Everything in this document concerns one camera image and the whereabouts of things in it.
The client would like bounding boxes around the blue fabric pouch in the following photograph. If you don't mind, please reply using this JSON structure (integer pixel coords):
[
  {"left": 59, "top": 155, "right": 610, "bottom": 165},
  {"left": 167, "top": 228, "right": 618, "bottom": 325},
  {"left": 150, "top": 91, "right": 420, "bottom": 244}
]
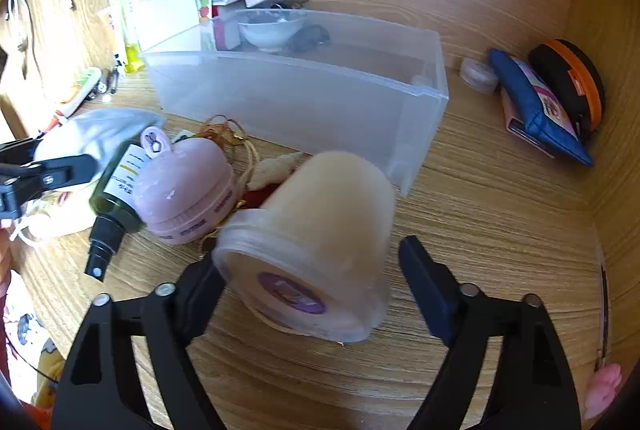
[{"left": 487, "top": 47, "right": 596, "bottom": 168}]

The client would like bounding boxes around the small clear round container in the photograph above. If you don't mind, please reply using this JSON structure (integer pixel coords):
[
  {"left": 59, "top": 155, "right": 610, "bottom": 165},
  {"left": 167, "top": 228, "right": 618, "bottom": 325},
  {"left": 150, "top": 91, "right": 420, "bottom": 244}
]
[{"left": 460, "top": 57, "right": 500, "bottom": 96}]

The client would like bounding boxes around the clear plastic storage box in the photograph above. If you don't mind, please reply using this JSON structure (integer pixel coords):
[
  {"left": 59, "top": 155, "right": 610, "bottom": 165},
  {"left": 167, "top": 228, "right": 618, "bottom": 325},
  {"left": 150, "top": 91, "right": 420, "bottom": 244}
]
[{"left": 140, "top": 8, "right": 450, "bottom": 197}]

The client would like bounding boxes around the cream translucent jar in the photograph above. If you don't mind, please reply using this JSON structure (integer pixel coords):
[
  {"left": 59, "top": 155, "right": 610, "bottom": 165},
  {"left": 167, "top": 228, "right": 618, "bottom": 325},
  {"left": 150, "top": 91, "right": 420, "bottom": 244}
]
[{"left": 211, "top": 151, "right": 396, "bottom": 343}]

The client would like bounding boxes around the gold cord tassel charm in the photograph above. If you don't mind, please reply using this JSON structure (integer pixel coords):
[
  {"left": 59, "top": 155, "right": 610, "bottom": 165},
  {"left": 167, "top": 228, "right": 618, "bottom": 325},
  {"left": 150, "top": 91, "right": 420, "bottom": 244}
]
[{"left": 202, "top": 114, "right": 262, "bottom": 191}]

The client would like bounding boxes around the yellow spray bottle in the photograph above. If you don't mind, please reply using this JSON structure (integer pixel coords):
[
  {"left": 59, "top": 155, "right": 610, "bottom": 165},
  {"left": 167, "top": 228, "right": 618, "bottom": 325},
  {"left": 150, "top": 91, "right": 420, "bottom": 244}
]
[{"left": 112, "top": 0, "right": 146, "bottom": 76}]

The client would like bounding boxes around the clear plastic bowl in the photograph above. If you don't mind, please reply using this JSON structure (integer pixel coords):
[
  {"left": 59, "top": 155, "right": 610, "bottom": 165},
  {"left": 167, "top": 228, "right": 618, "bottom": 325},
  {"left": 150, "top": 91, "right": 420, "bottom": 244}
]
[{"left": 237, "top": 10, "right": 307, "bottom": 53}]

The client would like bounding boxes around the dark green spray bottle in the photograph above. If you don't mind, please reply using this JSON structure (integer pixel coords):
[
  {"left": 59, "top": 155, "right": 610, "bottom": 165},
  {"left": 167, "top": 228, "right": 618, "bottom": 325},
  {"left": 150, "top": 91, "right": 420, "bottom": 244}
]
[{"left": 85, "top": 142, "right": 151, "bottom": 283}]

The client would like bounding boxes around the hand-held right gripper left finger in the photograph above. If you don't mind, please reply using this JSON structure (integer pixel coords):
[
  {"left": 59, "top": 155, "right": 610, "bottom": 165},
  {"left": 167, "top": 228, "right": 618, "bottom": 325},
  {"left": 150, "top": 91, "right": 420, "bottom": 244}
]
[{"left": 56, "top": 252, "right": 228, "bottom": 430}]

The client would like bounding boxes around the wooden desk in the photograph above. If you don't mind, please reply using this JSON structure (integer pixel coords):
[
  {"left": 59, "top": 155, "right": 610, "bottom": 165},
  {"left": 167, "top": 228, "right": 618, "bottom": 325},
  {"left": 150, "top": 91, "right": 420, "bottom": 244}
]
[{"left": 0, "top": 0, "right": 633, "bottom": 430}]

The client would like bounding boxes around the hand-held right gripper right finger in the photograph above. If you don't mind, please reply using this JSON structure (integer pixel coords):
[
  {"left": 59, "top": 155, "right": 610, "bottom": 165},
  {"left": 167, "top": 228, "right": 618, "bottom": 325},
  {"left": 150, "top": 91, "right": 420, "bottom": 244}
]
[{"left": 398, "top": 235, "right": 583, "bottom": 430}]

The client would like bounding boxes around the orange sunscreen tube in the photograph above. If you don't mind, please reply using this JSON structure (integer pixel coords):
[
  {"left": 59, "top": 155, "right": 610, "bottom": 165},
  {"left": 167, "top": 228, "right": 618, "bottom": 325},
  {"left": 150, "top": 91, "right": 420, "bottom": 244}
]
[{"left": 97, "top": 7, "right": 126, "bottom": 71}]

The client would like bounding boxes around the cream red charm pouch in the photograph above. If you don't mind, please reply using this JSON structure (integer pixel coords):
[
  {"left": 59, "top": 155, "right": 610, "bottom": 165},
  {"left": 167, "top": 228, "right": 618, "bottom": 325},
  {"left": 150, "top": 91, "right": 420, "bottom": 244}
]
[{"left": 245, "top": 151, "right": 307, "bottom": 208}]

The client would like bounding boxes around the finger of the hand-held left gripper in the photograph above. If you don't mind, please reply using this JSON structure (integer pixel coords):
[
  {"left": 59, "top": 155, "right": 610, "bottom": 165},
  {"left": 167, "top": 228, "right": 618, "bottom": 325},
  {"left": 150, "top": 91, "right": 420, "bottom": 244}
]
[
  {"left": 0, "top": 154, "right": 98, "bottom": 221},
  {"left": 0, "top": 137, "right": 45, "bottom": 168}
]

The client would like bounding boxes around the printed cartoon cloth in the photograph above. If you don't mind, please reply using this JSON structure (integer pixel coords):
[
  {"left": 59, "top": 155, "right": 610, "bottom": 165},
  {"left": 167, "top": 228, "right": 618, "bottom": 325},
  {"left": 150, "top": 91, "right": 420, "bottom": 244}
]
[{"left": 0, "top": 270, "right": 66, "bottom": 418}]

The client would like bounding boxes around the black orange round case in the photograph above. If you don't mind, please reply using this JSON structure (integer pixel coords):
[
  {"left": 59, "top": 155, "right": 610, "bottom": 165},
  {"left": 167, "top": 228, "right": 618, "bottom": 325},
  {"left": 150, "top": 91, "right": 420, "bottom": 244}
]
[{"left": 527, "top": 38, "right": 608, "bottom": 136}]

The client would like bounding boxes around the white drawstring bag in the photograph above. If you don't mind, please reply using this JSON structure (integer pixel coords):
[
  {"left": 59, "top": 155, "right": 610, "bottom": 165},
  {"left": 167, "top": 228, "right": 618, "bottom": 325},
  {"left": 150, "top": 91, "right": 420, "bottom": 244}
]
[{"left": 10, "top": 107, "right": 168, "bottom": 246}]

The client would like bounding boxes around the fruit print box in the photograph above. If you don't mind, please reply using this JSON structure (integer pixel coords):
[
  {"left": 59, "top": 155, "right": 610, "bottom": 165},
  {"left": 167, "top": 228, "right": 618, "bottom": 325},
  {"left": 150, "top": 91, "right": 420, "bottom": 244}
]
[{"left": 197, "top": 0, "right": 216, "bottom": 36}]

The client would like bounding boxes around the pink round container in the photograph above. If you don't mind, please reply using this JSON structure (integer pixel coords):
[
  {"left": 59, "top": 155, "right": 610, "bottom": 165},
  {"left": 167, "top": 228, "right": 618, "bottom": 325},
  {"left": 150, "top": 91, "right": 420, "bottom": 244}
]
[{"left": 134, "top": 126, "right": 238, "bottom": 245}]

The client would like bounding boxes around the pink plush object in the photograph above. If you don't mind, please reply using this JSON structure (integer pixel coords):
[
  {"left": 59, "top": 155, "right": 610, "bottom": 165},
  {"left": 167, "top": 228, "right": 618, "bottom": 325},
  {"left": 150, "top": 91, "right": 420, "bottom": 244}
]
[{"left": 584, "top": 364, "right": 623, "bottom": 418}]

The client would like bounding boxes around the dark shiny object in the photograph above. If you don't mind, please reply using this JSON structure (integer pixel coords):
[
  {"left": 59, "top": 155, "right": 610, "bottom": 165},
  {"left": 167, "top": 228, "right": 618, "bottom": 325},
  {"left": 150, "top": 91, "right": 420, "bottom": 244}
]
[{"left": 289, "top": 24, "right": 332, "bottom": 52}]

